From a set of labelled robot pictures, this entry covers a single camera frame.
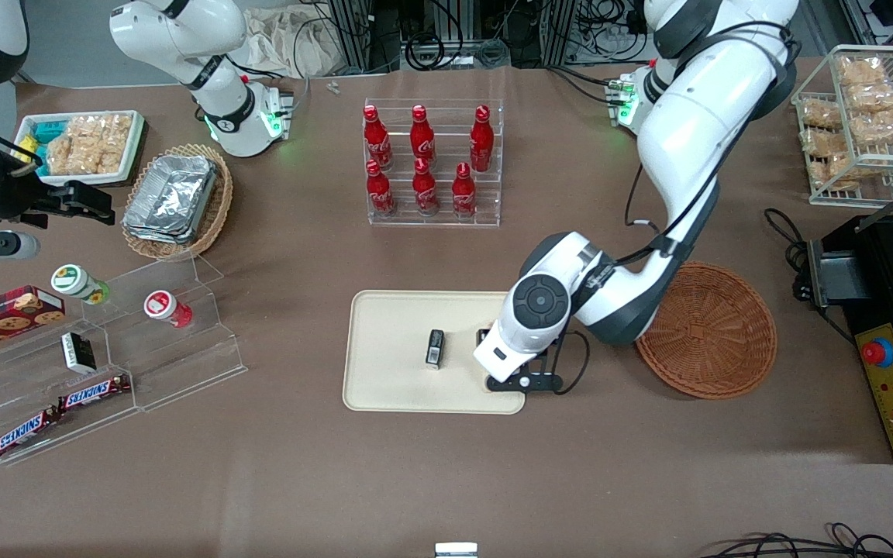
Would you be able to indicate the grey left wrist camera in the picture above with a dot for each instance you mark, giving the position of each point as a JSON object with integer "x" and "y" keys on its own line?
{"x": 532, "y": 383}

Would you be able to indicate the aluminium frame rack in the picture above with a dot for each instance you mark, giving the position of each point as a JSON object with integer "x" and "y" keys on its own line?
{"x": 454, "y": 31}

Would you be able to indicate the rice cracker snack bags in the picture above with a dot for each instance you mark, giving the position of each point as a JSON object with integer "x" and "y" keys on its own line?
{"x": 90, "y": 143}

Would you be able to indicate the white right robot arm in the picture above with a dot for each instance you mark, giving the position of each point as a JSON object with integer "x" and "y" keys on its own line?
{"x": 214, "y": 46}

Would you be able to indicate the fried snack bag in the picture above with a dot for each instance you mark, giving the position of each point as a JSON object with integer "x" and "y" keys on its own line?
{"x": 880, "y": 128}
{"x": 842, "y": 172}
{"x": 861, "y": 71}
{"x": 877, "y": 97}
{"x": 822, "y": 143}
{"x": 820, "y": 115}

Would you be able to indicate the black and white small box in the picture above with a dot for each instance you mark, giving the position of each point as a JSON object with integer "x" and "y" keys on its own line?
{"x": 78, "y": 353}

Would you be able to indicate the white device edge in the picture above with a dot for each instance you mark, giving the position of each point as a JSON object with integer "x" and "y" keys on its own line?
{"x": 456, "y": 549}

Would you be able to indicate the yellow snack package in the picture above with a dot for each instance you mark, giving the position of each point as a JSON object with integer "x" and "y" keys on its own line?
{"x": 26, "y": 151}

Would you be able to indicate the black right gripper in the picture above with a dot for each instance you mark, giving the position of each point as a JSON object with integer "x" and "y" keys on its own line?
{"x": 18, "y": 201}

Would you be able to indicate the red cola bottle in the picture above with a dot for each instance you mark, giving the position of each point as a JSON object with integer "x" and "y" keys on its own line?
{"x": 481, "y": 139}
{"x": 463, "y": 194}
{"x": 373, "y": 138}
{"x": 378, "y": 192}
{"x": 422, "y": 138}
{"x": 424, "y": 190}

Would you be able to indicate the round brown wicker basket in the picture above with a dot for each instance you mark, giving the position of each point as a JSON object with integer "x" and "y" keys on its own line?
{"x": 718, "y": 341}

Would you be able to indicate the clear acrylic stepped shelf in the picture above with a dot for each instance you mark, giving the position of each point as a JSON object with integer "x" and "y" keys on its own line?
{"x": 175, "y": 364}

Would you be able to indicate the red yoghurt cup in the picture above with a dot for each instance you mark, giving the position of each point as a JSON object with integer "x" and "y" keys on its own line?
{"x": 163, "y": 306}

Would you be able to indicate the aluminium foil container stack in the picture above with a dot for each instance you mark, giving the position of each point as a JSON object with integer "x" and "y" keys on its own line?
{"x": 171, "y": 198}

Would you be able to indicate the black appliance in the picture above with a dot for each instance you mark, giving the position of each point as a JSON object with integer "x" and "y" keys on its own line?
{"x": 880, "y": 263}

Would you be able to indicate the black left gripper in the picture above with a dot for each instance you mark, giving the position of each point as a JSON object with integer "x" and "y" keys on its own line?
{"x": 484, "y": 338}

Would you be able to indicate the white plastic snack tray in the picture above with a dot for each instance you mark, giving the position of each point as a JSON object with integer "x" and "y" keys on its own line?
{"x": 136, "y": 143}

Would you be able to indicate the teal snack package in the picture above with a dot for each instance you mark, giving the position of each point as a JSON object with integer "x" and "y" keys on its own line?
{"x": 47, "y": 132}

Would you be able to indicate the beige rectangular tray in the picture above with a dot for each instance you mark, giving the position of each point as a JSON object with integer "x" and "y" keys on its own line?
{"x": 392, "y": 356}

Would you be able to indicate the green lid yoghurt cup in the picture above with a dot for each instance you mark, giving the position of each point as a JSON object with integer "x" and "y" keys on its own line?
{"x": 74, "y": 281}

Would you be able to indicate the beige cloth bag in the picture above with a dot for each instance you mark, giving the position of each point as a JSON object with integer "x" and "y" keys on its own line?
{"x": 284, "y": 39}

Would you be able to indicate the snickers bar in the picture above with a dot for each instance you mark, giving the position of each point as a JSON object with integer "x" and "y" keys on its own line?
{"x": 94, "y": 393}
{"x": 24, "y": 432}

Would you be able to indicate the red emergency stop button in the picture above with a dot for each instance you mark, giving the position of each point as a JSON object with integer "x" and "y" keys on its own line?
{"x": 878, "y": 353}

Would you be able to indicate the oval light wicker basket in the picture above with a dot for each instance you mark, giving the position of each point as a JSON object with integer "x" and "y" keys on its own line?
{"x": 218, "y": 209}

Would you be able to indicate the clear acrylic bottle rack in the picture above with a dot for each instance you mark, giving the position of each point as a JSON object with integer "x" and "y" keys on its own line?
{"x": 446, "y": 116}

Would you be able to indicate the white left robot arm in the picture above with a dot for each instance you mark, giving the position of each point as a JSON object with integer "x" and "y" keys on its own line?
{"x": 687, "y": 132}

